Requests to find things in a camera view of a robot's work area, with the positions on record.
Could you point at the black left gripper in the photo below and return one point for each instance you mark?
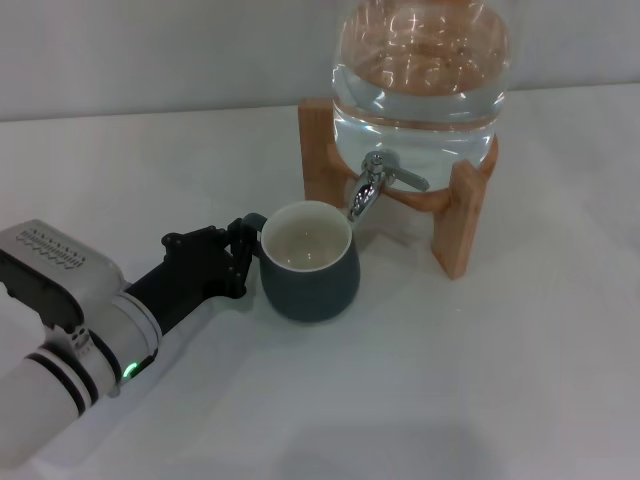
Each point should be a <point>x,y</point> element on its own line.
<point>195,270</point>

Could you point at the dark grey ceramic cup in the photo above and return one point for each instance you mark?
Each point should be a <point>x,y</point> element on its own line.
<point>310,290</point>

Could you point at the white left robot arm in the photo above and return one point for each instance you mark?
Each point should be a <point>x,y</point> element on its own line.
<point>60,380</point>

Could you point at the chrome faucet tap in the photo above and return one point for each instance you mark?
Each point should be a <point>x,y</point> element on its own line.
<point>367,192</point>

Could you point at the clear glass water jar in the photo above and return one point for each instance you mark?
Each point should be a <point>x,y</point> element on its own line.
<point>420,125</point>

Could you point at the wooden jar stand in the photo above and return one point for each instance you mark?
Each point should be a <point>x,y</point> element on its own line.
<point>462,225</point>

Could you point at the white black wrist camera box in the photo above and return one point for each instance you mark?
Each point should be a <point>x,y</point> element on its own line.
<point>45,270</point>

